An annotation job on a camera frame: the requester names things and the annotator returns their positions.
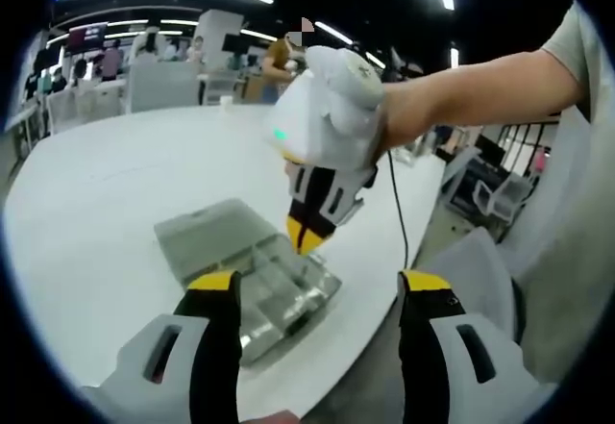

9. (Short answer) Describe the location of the white draped cloth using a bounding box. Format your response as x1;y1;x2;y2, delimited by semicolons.
132;27;160;56

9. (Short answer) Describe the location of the person's grey shirt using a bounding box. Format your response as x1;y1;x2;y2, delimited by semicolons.
508;0;615;387

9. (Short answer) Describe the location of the grey desk partition panel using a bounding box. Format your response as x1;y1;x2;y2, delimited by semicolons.
130;61;201;112

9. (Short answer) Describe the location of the wall display screen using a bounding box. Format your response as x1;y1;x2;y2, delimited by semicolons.
66;23;108;53

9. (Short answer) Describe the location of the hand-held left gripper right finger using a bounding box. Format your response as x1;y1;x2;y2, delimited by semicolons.
397;269;558;424

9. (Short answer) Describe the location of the white office chair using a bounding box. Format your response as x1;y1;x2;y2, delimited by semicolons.
473;173;534;223

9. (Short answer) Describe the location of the clear plastic guide fixture box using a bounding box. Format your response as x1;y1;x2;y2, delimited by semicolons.
153;197;343;367

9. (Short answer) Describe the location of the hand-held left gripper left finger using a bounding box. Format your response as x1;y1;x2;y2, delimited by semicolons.
79;269;245;424

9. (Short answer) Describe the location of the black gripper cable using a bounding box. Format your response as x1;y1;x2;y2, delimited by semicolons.
386;149;410;271

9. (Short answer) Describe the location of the person's left hand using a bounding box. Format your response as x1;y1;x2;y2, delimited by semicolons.
247;408;302;424

